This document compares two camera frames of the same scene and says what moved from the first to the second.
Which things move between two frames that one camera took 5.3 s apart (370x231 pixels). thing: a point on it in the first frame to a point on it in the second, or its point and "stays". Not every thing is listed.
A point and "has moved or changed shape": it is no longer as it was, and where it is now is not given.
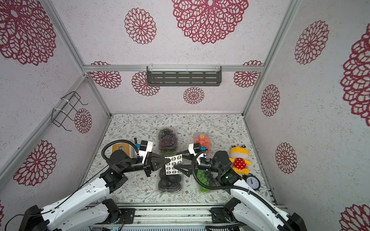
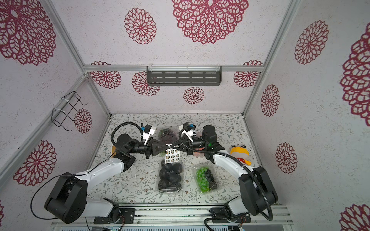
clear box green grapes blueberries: [208, 177] stays
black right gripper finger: [186, 169] to [179, 147]
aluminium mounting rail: [165, 214] stays
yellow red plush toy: [238, 156] stays
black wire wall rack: [65, 108] stays
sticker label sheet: [177, 160] has moved or changed shape
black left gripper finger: [153, 158] to [155, 141]
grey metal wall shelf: [184, 75] stays
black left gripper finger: [157, 163] to [157, 148]
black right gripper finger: [186, 156] to [178, 142]
